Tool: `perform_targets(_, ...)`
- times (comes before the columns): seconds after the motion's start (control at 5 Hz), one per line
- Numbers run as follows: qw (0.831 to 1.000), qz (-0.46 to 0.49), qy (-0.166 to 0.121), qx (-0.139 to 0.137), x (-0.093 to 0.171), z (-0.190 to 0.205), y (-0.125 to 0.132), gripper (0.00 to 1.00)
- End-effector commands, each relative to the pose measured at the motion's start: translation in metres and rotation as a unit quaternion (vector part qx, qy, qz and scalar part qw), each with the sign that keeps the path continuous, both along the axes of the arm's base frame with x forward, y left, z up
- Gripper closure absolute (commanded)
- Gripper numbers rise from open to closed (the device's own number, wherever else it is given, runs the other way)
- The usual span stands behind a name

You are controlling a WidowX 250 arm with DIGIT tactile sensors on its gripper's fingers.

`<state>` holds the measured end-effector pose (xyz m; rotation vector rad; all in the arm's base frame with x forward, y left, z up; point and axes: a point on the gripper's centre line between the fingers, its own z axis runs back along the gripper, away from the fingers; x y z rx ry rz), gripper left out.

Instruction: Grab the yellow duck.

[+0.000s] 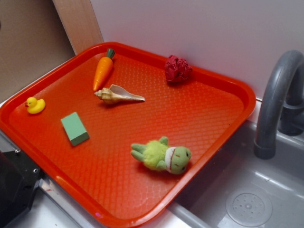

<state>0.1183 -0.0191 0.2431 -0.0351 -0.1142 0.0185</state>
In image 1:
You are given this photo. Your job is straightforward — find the grey toy sink basin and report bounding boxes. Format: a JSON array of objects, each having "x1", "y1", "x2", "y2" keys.
[{"x1": 169, "y1": 121, "x2": 304, "y2": 228}]

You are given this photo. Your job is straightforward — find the grey toy faucet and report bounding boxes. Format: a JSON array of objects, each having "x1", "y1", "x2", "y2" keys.
[{"x1": 254, "y1": 50, "x2": 304, "y2": 159}]

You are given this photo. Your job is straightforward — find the beige conch seashell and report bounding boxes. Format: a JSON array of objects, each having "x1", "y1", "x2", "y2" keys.
[{"x1": 94, "y1": 85, "x2": 145, "y2": 105}]

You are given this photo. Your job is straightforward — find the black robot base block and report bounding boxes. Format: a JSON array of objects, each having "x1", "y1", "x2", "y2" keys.
[{"x1": 0, "y1": 151, "x2": 41, "y2": 228}]

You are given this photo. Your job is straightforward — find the crumpled red paper ball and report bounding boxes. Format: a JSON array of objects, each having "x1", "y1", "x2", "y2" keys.
[{"x1": 164, "y1": 55, "x2": 193, "y2": 83}]

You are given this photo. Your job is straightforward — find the green rectangular block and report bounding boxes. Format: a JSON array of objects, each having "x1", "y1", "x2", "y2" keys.
[{"x1": 61, "y1": 112, "x2": 90, "y2": 146}]

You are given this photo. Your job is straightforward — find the green plush frog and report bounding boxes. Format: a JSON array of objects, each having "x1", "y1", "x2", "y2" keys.
[{"x1": 131, "y1": 136, "x2": 191, "y2": 175}]

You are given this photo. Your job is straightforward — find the orange toy carrot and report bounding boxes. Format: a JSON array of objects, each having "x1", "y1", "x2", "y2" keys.
[{"x1": 93, "y1": 48, "x2": 115, "y2": 92}]

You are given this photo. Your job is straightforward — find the wooden side panel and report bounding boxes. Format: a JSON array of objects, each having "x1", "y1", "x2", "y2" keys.
[{"x1": 53, "y1": 0, "x2": 104, "y2": 54}]

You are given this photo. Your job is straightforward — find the yellow rubber duck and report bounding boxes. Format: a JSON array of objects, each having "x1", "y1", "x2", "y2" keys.
[{"x1": 25, "y1": 97, "x2": 46, "y2": 114}]

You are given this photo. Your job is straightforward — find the red plastic tray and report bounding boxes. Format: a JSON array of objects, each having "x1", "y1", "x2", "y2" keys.
[{"x1": 0, "y1": 43, "x2": 256, "y2": 228}]

